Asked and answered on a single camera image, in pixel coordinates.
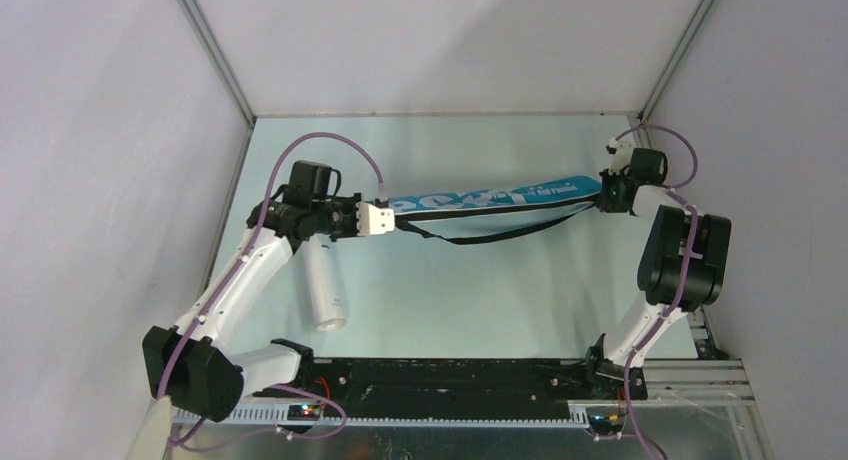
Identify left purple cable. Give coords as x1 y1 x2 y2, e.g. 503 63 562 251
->
155 132 389 455

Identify white shuttlecock tube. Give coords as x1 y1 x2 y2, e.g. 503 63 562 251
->
300 235 348 332

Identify purple cable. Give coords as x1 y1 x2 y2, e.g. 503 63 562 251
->
612 124 701 460
155 132 389 455

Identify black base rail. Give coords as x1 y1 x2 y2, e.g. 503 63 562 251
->
291 358 648 421

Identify blue racket cover bag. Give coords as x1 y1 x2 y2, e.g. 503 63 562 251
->
389 175 601 246

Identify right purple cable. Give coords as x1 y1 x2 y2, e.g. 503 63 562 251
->
612 124 701 460

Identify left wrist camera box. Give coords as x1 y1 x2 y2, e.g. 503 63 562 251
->
356 202 396 237

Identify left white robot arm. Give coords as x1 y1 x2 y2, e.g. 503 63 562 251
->
142 161 361 422

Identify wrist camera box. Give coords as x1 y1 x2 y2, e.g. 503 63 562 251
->
356 202 396 237
606 139 636 175

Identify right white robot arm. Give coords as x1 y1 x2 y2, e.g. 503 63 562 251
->
581 141 732 398

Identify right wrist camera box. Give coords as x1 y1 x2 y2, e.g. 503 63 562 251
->
606 139 636 175

